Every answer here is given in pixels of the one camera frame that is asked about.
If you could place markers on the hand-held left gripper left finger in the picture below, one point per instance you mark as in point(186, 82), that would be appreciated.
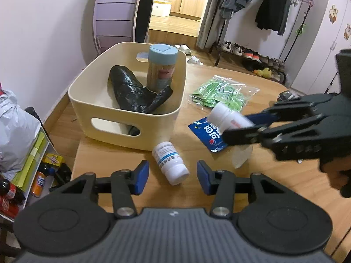
point(141, 176)

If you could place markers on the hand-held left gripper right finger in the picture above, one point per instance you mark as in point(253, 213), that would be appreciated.
point(204, 176)

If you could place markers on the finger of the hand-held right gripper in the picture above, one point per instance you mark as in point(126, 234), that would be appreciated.
point(260, 117)
point(241, 137)

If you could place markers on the white medicine bottle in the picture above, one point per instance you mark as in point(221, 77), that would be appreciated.
point(222, 115)
point(170, 161)

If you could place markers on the blue sachet packet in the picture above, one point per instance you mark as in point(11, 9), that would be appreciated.
point(205, 135)

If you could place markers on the cream plastic container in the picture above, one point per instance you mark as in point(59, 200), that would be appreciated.
point(159, 131)

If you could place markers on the clear bag of green packets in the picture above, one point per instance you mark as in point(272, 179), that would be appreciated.
point(219, 90)

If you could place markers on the clear plastic wrapper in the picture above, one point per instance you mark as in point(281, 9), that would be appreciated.
point(241, 156)

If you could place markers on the dark round object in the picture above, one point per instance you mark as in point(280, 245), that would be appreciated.
point(286, 96)

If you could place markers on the yellow duck toy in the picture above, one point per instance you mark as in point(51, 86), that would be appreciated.
point(263, 73)

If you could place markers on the row of shoes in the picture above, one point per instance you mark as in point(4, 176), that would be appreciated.
point(255, 56)

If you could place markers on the pale wardrobe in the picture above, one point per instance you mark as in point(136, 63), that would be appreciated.
point(320, 54)

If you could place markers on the white slipper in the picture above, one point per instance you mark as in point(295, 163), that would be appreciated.
point(183, 48)
point(195, 60)

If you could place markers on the yellow box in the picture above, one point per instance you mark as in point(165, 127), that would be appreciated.
point(53, 159)

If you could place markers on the black plastic bag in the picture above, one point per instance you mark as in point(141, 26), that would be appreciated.
point(126, 87)

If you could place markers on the black clothes rack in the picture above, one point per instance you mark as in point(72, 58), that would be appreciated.
point(300, 30)

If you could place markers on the white low shelf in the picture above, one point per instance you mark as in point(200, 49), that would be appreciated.
point(49, 142)

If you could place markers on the cartoon sticker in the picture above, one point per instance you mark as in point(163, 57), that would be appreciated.
point(347, 31)
point(333, 13)

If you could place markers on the orange soda can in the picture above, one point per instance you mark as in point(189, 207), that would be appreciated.
point(38, 185)

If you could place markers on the toothpick jar with blue lid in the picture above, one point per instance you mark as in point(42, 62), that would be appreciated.
point(161, 71)

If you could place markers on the black hanging jacket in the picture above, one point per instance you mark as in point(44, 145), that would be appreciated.
point(274, 8)

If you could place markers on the green box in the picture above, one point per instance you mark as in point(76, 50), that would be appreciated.
point(30, 161)

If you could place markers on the grey curtain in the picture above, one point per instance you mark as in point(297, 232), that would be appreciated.
point(209, 13)

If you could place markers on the cola bottle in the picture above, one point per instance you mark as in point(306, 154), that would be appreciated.
point(11, 190)

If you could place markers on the grey plastic bag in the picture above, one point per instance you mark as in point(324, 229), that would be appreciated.
point(16, 131)

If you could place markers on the wooden kitchen cabinets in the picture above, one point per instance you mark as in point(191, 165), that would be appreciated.
point(189, 0)

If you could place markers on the white storage box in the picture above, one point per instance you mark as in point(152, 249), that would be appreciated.
point(161, 8)

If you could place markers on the purple cat wheel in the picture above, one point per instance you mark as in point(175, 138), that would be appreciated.
point(115, 13)

